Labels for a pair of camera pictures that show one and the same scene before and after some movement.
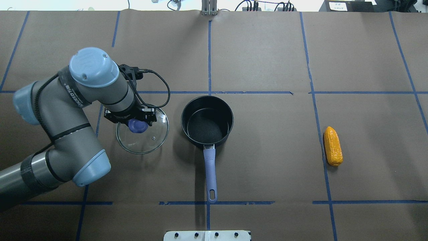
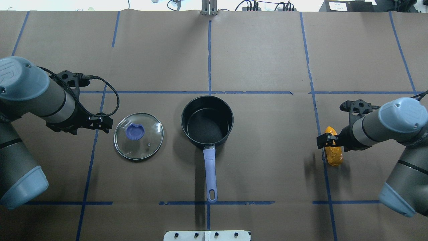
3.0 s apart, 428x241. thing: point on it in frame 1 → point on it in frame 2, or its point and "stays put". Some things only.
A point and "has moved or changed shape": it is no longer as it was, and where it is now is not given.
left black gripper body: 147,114 → 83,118
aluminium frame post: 209,8 stays put
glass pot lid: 150,141 has moved or changed shape
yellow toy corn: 332,146 stays put
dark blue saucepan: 207,120 stays put
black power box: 347,6 stays put
